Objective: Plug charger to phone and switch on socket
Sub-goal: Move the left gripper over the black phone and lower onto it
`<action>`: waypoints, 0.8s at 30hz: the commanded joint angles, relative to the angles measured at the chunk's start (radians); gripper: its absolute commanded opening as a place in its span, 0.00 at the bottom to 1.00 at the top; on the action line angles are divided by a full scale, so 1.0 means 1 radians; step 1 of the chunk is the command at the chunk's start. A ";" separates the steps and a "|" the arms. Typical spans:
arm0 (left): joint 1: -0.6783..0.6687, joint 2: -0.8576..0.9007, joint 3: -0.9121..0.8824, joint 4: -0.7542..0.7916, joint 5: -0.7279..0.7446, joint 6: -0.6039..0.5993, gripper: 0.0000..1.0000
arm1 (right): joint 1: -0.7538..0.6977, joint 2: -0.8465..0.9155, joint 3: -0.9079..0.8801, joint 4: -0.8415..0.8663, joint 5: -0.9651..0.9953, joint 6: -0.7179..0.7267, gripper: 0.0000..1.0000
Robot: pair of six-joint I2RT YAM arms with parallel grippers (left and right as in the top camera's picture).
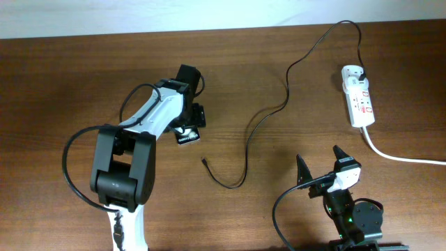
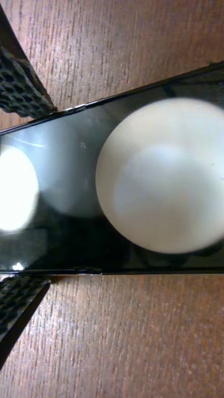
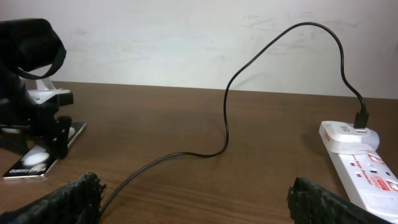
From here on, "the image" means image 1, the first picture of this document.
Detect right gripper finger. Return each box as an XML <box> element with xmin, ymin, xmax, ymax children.
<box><xmin>332</xmin><ymin>145</ymin><xmax>356</xmax><ymax>164</ymax></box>
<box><xmin>296</xmin><ymin>154</ymin><xmax>313</xmax><ymax>188</ymax></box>

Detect black flip smartphone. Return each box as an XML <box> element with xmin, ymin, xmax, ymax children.
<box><xmin>175</xmin><ymin>127</ymin><xmax>201</xmax><ymax>145</ymax></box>

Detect black USB charging cable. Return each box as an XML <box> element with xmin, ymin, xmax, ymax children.
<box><xmin>201</xmin><ymin>20</ymin><xmax>367</xmax><ymax>190</ymax></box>

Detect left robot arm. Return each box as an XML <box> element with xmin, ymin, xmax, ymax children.
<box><xmin>90</xmin><ymin>65</ymin><xmax>206</xmax><ymax>250</ymax></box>

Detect white USB charger adapter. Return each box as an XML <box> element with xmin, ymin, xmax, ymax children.
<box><xmin>342</xmin><ymin>76</ymin><xmax>369</xmax><ymax>94</ymax></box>

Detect white power strip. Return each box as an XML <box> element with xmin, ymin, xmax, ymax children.
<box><xmin>341</xmin><ymin>65</ymin><xmax>375</xmax><ymax>128</ymax></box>

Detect white power strip cord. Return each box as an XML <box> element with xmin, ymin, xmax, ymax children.
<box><xmin>360</xmin><ymin>125</ymin><xmax>446</xmax><ymax>166</ymax></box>

